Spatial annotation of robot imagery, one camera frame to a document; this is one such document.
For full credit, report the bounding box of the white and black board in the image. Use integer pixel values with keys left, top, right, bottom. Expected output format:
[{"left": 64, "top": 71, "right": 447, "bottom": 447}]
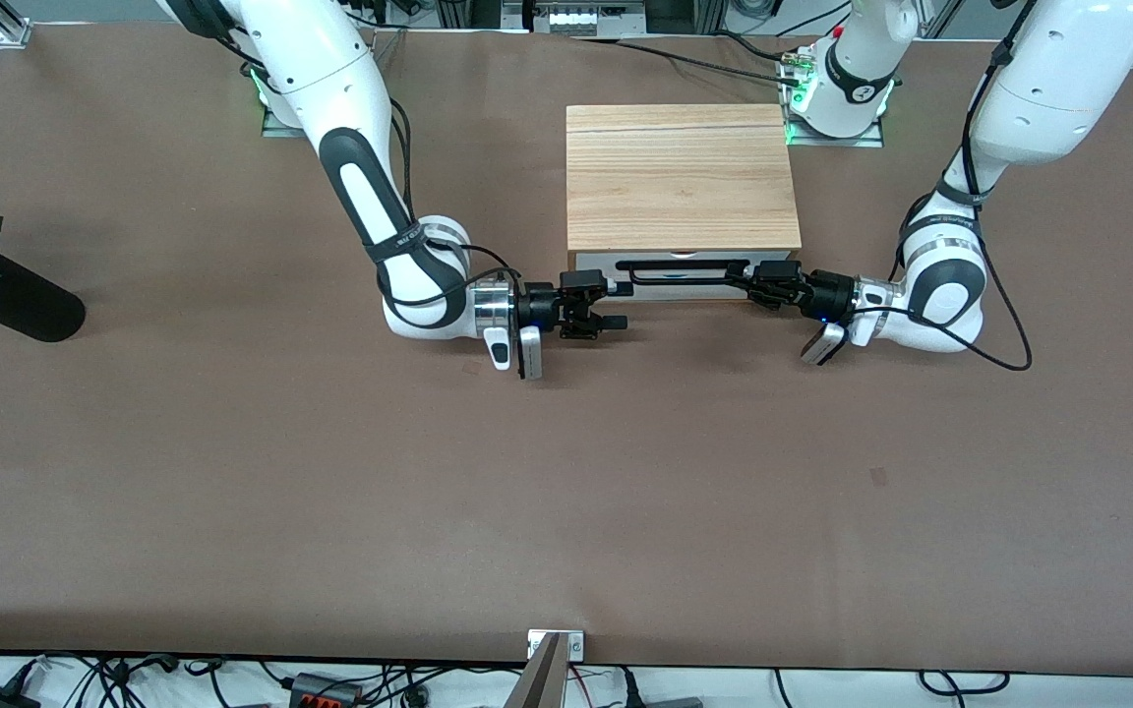
[{"left": 574, "top": 250, "right": 796, "bottom": 300}]

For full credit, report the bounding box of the black metal drawer handle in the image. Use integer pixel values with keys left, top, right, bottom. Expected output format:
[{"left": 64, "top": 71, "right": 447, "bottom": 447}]
[{"left": 615, "top": 258, "right": 756, "bottom": 297}]

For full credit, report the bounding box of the wooden drawer cabinet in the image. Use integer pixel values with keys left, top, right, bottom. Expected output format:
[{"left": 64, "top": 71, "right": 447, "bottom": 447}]
[{"left": 565, "top": 103, "right": 804, "bottom": 303}]

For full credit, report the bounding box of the white power strip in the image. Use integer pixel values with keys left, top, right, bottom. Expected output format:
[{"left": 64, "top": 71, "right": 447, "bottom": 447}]
[{"left": 534, "top": 0, "right": 649, "bottom": 38}]

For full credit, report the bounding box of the black orange connector box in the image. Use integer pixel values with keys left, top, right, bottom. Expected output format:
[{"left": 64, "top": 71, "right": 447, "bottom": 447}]
[{"left": 288, "top": 672, "right": 364, "bottom": 708}]

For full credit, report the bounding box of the black vase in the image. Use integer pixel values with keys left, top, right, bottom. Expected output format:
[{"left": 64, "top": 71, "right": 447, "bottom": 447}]
[{"left": 0, "top": 251, "right": 88, "bottom": 344}]

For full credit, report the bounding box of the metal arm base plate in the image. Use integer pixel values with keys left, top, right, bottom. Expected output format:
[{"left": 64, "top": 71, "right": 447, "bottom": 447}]
[
  {"left": 260, "top": 93, "right": 317, "bottom": 139},
  {"left": 780, "top": 39, "right": 885, "bottom": 149}
]

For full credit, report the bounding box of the long black table cable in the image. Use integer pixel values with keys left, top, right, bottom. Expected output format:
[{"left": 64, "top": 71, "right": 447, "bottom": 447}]
[{"left": 574, "top": 33, "right": 811, "bottom": 88}]

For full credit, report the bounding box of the small metal clamp bracket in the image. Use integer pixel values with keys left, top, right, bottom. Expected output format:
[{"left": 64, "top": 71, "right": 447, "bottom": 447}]
[{"left": 526, "top": 628, "right": 586, "bottom": 663}]

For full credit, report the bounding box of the wooden camera pole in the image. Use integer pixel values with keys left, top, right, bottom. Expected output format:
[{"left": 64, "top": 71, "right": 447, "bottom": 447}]
[{"left": 506, "top": 631, "right": 567, "bottom": 708}]

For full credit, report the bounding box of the looped black floor cable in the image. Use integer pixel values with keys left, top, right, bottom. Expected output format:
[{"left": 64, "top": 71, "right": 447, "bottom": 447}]
[{"left": 919, "top": 670, "right": 1012, "bottom": 698}]

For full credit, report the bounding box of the aluminium profile frame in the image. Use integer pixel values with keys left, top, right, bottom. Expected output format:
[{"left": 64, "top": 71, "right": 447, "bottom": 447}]
[{"left": 0, "top": 0, "right": 34, "bottom": 49}]

